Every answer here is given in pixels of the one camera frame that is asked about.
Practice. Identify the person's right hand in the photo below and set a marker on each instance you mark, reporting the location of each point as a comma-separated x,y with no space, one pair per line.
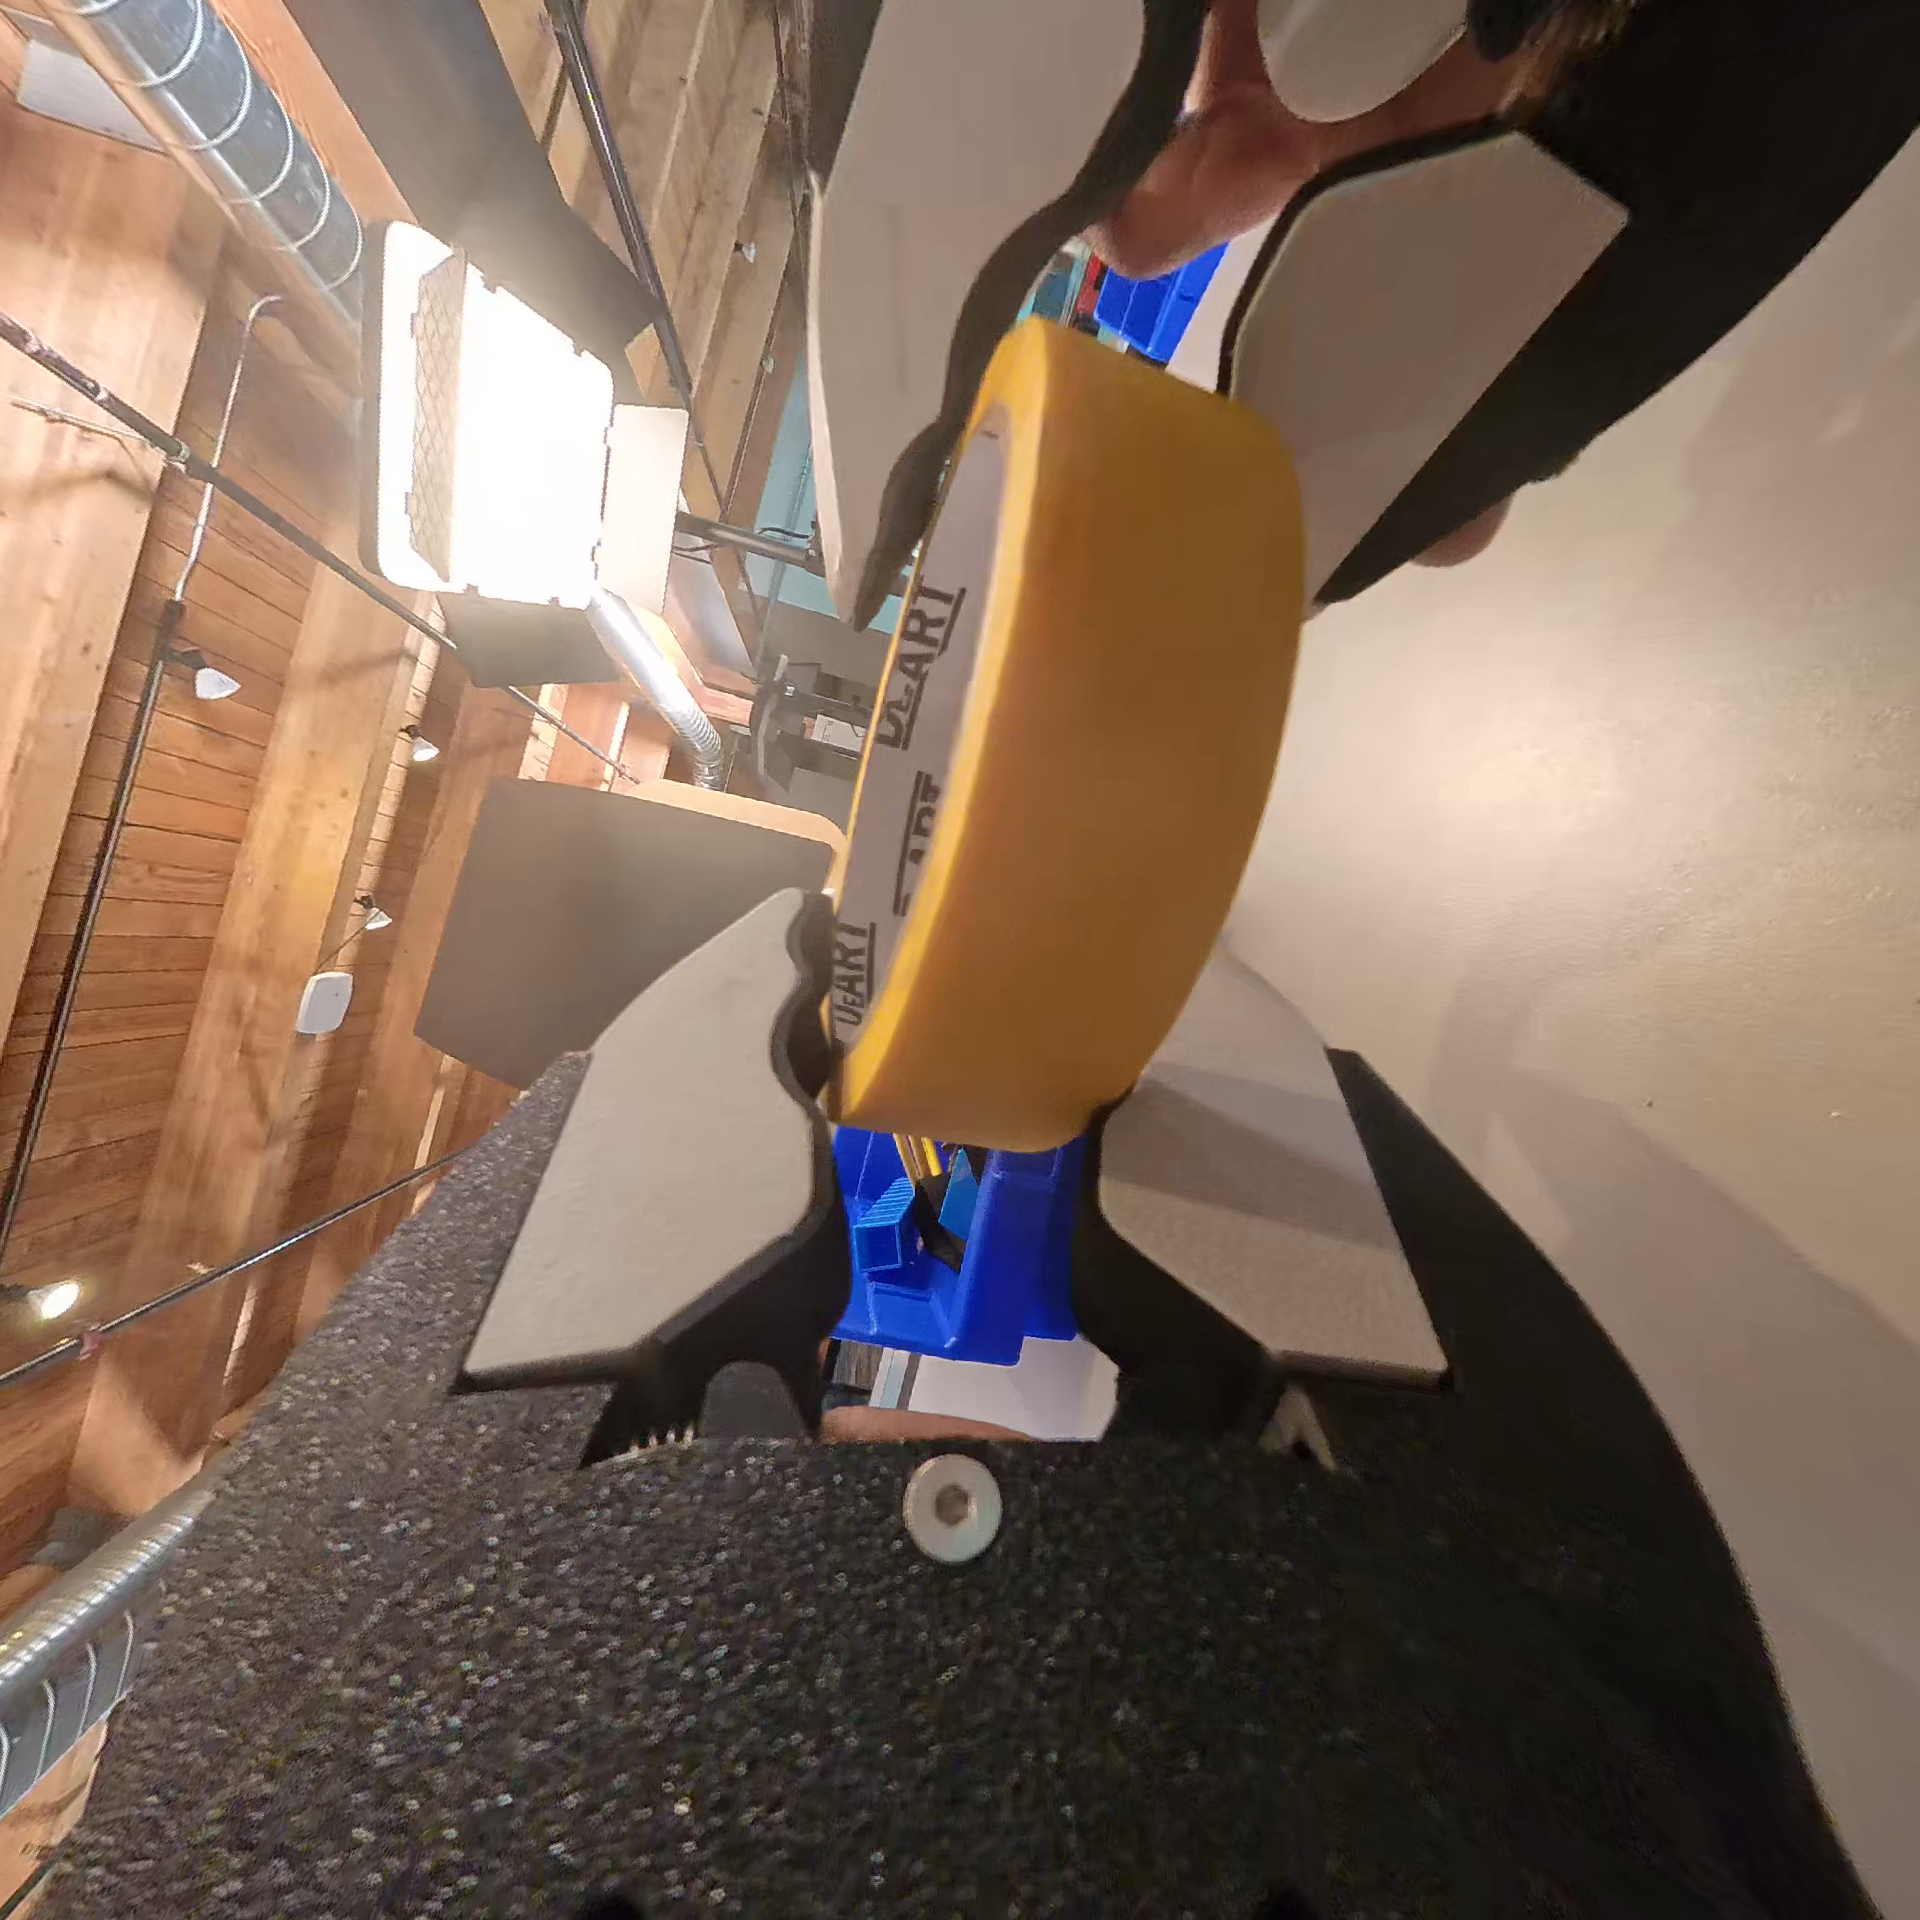
1195,192

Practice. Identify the bright studio light panel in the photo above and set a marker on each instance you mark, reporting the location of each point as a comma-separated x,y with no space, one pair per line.
479,436

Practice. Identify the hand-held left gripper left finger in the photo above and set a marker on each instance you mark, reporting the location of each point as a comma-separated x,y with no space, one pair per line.
645,1177

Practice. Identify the silver spiral ventilation duct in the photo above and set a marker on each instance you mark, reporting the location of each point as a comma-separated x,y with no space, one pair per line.
72,1630
222,141

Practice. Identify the yellow masking tape roll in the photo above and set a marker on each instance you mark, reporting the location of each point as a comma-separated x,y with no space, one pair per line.
1111,724

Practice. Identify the white ceiling access point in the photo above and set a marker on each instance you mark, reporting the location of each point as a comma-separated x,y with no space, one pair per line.
324,998

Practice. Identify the grey softbox panel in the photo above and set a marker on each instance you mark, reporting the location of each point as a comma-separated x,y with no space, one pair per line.
605,930

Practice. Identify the blue storage bin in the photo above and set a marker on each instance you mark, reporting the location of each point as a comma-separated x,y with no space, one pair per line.
979,1259
1157,312

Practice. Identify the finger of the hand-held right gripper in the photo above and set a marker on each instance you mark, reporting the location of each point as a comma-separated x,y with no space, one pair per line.
1410,312
959,141

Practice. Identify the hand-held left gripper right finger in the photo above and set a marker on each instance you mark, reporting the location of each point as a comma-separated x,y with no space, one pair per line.
1274,1216

